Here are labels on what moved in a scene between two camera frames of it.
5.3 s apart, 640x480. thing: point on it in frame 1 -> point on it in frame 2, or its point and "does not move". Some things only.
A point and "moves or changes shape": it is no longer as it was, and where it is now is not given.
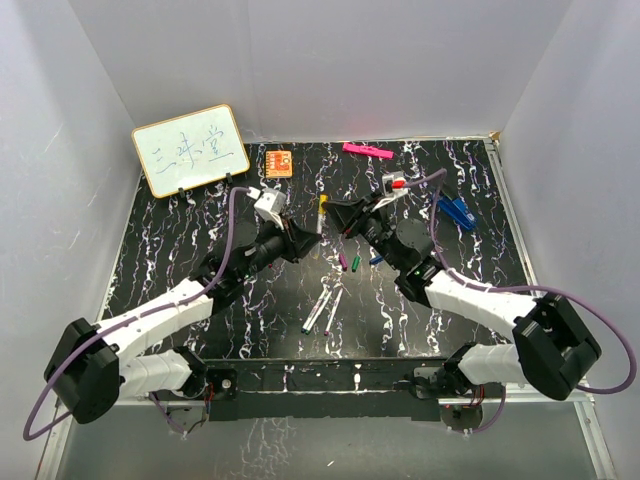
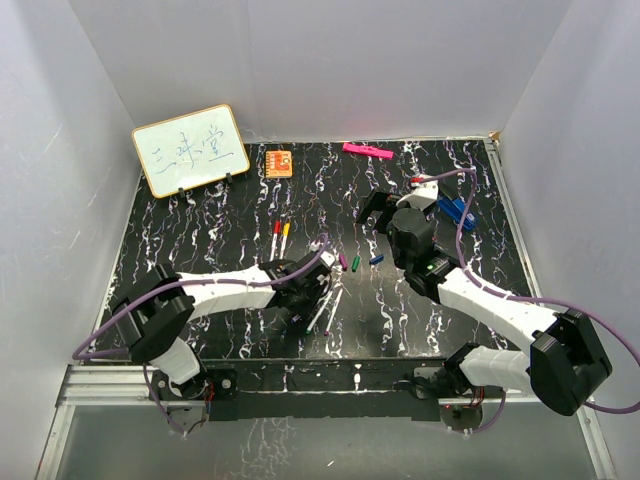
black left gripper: [296, 241] -> [303, 310]
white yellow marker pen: [320, 223] moves or changes shape
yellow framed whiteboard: [191, 150] does not move
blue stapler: [459, 210] does not move
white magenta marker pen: [326, 331] does not move
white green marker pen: [309, 328] does not move
